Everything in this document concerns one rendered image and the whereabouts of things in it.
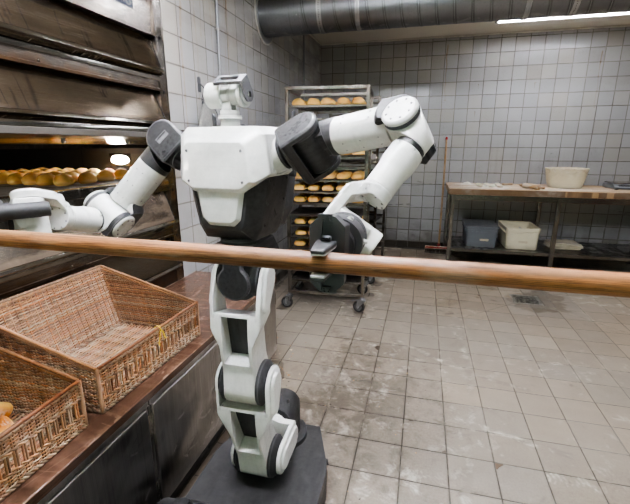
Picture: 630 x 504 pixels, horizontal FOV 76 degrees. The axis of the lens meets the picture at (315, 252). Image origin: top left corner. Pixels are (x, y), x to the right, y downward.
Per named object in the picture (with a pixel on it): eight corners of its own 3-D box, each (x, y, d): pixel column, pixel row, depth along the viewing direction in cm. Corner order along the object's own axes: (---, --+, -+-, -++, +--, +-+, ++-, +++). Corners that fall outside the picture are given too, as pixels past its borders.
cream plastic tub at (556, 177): (548, 188, 438) (551, 168, 433) (537, 184, 478) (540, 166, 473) (592, 189, 428) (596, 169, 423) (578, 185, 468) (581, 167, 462)
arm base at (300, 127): (298, 193, 109) (302, 165, 116) (340, 177, 104) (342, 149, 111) (266, 152, 99) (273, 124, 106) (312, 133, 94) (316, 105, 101)
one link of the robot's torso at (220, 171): (227, 222, 142) (221, 115, 132) (318, 230, 129) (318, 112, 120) (168, 241, 115) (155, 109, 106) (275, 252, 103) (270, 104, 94)
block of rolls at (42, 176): (-42, 183, 191) (-45, 171, 189) (46, 176, 235) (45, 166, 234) (63, 186, 176) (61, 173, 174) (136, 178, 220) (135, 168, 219)
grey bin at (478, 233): (463, 246, 465) (465, 225, 458) (460, 237, 511) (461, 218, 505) (497, 248, 456) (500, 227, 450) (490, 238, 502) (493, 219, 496)
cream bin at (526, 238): (504, 248, 454) (506, 227, 448) (495, 239, 501) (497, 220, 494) (539, 250, 446) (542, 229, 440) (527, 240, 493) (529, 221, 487)
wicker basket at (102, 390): (-21, 391, 132) (-40, 312, 125) (108, 321, 184) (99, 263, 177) (103, 417, 119) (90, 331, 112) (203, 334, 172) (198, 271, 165)
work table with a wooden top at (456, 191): (442, 267, 462) (449, 188, 439) (440, 250, 537) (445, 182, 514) (670, 284, 408) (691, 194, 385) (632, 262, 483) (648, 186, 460)
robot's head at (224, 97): (219, 118, 113) (217, 84, 111) (251, 117, 109) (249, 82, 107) (204, 117, 107) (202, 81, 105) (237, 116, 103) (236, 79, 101)
